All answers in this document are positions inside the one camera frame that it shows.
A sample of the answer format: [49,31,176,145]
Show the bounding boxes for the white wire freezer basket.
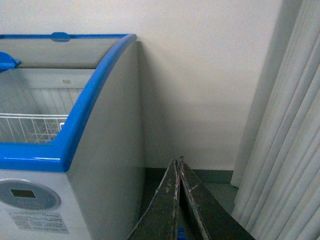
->
[0,87,83,145]

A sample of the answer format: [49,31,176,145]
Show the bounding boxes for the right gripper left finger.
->
[128,160,180,240]

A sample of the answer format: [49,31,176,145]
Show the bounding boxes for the white vertical blinds curtain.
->
[232,0,320,240]

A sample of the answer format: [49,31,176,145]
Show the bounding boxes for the grey oval control panel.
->
[0,179,61,211]

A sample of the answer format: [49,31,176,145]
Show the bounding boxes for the white blue chest freezer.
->
[0,34,144,240]

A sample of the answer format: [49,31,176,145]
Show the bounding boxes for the sliding glass freezer lid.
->
[0,32,125,72]

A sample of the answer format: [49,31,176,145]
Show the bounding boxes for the blue plastic shopping basket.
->
[177,227,187,240]

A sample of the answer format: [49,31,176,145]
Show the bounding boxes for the silver instruction sticker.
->
[7,209,69,234]

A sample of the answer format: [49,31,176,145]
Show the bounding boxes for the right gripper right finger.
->
[179,160,253,240]

